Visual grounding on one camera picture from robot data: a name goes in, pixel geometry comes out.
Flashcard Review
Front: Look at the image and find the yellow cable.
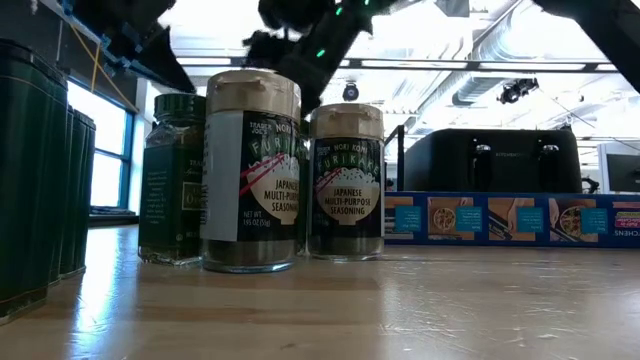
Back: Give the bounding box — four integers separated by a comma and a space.
67, 22, 141, 114

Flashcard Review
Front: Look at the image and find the black four-slot toaster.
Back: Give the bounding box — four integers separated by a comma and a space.
403, 128, 584, 195

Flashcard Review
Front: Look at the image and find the long overhead light bar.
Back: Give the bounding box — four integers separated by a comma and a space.
174, 56, 640, 75

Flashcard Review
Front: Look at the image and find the black monitor screen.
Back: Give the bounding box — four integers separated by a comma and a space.
605, 153, 640, 194

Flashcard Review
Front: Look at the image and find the dark green spice tin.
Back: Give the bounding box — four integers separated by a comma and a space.
0, 38, 70, 326
48, 103, 77, 287
59, 110, 98, 280

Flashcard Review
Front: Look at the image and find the tan-lidded furikake seasoning jar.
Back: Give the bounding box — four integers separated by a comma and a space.
307, 103, 386, 263
199, 68, 303, 275

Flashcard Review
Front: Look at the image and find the long blue wrap box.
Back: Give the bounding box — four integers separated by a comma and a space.
383, 191, 640, 250

